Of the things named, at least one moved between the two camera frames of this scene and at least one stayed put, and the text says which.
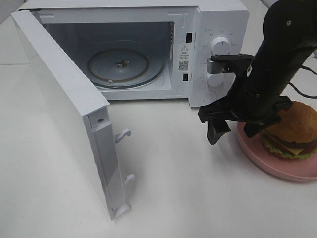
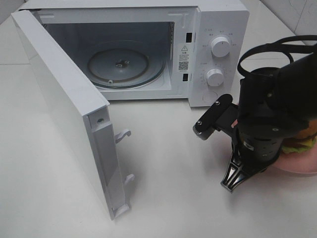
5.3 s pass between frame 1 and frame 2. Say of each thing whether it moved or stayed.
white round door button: stayed
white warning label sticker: stayed
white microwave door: stayed
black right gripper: moved
